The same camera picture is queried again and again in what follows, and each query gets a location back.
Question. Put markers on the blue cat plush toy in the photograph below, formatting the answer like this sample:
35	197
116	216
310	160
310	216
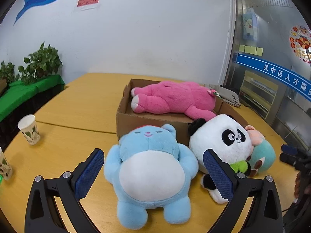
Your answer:
148	169

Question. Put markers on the green potted plant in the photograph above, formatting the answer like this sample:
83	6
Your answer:
42	63

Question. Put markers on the small potted plant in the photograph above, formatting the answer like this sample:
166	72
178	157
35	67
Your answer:
7	72

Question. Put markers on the pink bear plush toy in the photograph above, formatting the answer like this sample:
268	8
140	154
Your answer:
189	98

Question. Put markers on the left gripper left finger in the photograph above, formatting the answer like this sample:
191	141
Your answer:
42	213

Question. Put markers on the panda plush toy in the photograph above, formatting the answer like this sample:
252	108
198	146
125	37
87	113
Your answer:
228	139

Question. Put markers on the green cloth covered bench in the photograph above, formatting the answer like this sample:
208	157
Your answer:
18	93

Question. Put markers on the white paper cup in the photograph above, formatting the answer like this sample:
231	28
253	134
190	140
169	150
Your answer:
27	125

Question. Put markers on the red paper wall notice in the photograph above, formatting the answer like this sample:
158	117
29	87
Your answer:
82	5

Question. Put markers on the blue cartoon poster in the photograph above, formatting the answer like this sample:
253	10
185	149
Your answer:
250	25

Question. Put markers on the brown cardboard box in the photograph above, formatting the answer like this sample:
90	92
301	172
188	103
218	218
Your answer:
127	120

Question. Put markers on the festive window sticker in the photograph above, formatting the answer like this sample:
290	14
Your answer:
299	39

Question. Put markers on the yellow sticky notes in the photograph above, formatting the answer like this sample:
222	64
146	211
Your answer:
251	50

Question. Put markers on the pink pig plush toy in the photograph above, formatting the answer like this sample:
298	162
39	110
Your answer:
263	154

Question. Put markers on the grey fabric bag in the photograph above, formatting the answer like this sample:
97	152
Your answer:
228	96

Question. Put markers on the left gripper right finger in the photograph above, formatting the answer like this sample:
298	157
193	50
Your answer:
264	214

